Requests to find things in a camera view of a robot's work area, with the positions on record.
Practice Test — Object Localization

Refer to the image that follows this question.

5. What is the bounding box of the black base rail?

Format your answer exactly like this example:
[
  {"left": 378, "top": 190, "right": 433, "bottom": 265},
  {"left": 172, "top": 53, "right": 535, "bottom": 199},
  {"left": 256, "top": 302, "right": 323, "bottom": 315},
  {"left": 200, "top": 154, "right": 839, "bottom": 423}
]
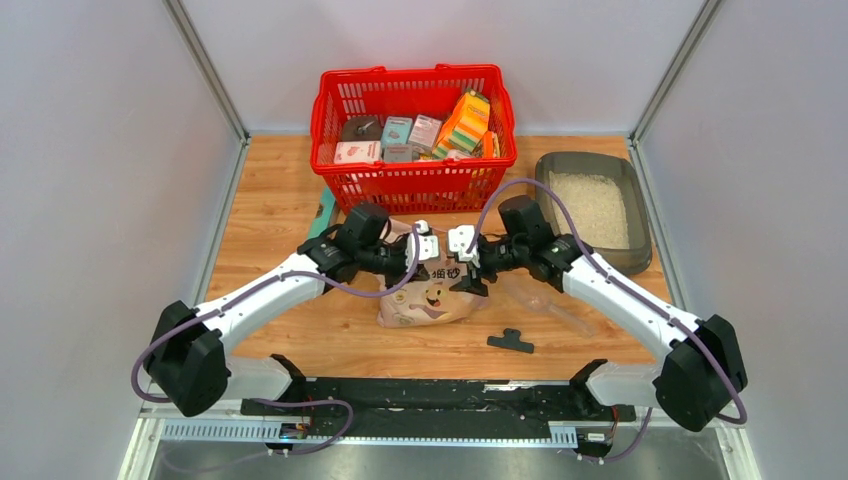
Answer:
[{"left": 240, "top": 377, "right": 637, "bottom": 455}]

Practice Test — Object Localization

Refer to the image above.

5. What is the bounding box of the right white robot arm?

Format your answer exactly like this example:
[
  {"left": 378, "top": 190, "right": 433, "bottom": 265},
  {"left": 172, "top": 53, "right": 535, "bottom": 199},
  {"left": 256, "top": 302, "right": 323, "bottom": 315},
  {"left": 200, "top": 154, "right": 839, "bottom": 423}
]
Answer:
[{"left": 447, "top": 195, "right": 748, "bottom": 432}]

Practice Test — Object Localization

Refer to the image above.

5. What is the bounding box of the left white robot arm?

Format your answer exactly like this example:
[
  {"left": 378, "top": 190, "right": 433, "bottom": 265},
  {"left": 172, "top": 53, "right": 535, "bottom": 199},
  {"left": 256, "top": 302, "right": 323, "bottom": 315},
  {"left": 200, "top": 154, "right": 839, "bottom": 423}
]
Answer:
[{"left": 130, "top": 202, "right": 439, "bottom": 417}]

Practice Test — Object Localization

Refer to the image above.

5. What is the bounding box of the black bag clip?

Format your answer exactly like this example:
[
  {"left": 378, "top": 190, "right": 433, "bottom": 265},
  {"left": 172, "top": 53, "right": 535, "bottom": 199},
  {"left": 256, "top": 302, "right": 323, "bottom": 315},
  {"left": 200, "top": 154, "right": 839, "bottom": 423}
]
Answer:
[{"left": 486, "top": 328, "right": 535, "bottom": 354}]

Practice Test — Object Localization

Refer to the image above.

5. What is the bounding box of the grey litter box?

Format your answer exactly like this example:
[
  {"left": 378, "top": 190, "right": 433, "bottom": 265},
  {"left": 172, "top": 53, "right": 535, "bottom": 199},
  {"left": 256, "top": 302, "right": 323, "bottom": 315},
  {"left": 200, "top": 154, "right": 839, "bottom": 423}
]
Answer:
[{"left": 535, "top": 151, "right": 653, "bottom": 276}]

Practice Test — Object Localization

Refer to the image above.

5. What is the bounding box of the teal rectangular box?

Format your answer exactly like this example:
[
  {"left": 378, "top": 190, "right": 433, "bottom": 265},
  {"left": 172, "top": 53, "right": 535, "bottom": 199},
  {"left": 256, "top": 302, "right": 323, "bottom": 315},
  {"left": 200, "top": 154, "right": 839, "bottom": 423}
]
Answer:
[{"left": 307, "top": 187, "right": 339, "bottom": 239}]

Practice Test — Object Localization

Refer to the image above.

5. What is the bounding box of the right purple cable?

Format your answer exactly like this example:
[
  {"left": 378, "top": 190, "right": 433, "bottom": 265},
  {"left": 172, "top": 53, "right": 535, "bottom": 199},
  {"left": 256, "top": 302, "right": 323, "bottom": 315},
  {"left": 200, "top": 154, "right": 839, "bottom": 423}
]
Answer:
[{"left": 463, "top": 178, "right": 749, "bottom": 464}]

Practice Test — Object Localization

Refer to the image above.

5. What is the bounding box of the pink white box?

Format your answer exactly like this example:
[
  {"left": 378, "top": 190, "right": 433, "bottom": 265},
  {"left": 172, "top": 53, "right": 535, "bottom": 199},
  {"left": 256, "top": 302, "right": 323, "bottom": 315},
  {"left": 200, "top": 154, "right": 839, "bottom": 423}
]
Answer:
[{"left": 333, "top": 140, "right": 382, "bottom": 165}]

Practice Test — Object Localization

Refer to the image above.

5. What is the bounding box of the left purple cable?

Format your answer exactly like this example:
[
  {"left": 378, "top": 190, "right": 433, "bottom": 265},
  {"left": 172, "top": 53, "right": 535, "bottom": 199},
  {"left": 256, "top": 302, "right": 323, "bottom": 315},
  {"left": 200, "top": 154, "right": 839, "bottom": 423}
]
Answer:
[{"left": 130, "top": 225, "right": 425, "bottom": 473}]

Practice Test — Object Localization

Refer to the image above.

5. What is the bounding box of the grey pink small box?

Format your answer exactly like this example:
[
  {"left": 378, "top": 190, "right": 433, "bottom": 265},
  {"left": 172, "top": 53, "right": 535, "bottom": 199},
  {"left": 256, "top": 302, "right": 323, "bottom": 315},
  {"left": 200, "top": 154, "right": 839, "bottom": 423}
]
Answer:
[{"left": 407, "top": 114, "right": 443, "bottom": 154}]

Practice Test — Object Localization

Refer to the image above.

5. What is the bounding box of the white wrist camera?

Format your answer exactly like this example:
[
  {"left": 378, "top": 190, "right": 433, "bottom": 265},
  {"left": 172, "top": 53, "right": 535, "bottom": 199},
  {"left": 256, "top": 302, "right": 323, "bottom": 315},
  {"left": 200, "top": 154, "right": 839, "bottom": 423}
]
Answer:
[
  {"left": 447, "top": 225, "right": 480, "bottom": 268},
  {"left": 405, "top": 220, "right": 441, "bottom": 268}
]

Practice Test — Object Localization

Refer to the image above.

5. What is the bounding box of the brown round tin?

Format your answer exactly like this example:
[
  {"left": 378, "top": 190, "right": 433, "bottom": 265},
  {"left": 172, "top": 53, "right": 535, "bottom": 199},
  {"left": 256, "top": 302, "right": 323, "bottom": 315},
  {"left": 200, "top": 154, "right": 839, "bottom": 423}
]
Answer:
[{"left": 340, "top": 115, "right": 383, "bottom": 142}]

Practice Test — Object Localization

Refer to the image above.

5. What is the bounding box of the pink cat litter bag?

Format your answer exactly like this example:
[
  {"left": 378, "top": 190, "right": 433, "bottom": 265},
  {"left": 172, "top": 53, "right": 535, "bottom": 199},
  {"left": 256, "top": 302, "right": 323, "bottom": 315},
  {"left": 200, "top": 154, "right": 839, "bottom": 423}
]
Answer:
[{"left": 376, "top": 247, "right": 488, "bottom": 328}]

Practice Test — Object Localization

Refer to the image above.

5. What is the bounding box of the orange striped sponge pack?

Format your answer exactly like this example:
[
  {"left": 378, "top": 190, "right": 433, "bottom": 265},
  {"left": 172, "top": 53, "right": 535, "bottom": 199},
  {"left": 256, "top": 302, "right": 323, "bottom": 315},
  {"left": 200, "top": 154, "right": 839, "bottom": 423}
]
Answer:
[{"left": 432, "top": 89, "right": 491, "bottom": 159}]

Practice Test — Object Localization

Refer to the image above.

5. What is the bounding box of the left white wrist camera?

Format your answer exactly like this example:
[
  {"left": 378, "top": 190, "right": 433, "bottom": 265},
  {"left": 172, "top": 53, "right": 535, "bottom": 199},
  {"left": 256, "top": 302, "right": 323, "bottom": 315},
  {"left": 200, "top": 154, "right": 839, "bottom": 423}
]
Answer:
[{"left": 405, "top": 220, "right": 441, "bottom": 268}]

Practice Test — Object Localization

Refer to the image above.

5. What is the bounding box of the purple cable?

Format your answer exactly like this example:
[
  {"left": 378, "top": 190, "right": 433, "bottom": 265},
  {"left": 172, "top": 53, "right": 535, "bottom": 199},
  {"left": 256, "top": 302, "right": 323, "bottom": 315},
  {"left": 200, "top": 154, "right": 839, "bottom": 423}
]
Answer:
[
  {"left": 463, "top": 178, "right": 749, "bottom": 464},
  {"left": 130, "top": 225, "right": 425, "bottom": 473}
]

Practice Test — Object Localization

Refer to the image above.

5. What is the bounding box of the teal small box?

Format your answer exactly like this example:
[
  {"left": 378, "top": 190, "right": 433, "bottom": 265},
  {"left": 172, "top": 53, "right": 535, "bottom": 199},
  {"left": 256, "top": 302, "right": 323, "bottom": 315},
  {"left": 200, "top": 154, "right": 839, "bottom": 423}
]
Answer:
[{"left": 381, "top": 116, "right": 413, "bottom": 146}]

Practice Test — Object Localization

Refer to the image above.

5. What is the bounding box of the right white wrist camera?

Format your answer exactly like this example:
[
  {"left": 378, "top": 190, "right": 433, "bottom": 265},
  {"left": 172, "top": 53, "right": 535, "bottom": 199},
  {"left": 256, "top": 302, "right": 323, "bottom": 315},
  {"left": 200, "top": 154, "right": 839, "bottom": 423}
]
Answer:
[{"left": 447, "top": 225, "right": 480, "bottom": 268}]

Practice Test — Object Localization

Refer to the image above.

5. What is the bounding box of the orange item in basket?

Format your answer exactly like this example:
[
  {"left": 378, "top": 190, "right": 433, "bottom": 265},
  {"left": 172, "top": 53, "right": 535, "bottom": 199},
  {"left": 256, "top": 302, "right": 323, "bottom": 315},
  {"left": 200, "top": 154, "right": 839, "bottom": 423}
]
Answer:
[{"left": 478, "top": 131, "right": 500, "bottom": 159}]

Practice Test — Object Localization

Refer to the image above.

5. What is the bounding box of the red plastic shopping basket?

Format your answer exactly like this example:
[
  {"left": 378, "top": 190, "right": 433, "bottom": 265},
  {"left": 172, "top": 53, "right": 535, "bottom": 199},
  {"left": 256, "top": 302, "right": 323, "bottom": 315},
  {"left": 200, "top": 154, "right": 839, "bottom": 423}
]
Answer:
[{"left": 310, "top": 64, "right": 517, "bottom": 214}]

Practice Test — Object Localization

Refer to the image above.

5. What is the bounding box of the clear plastic scoop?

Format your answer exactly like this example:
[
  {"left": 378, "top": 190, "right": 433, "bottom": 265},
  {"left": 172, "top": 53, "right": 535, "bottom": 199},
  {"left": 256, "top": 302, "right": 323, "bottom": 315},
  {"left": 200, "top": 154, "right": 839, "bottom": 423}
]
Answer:
[{"left": 502, "top": 276, "right": 596, "bottom": 338}]

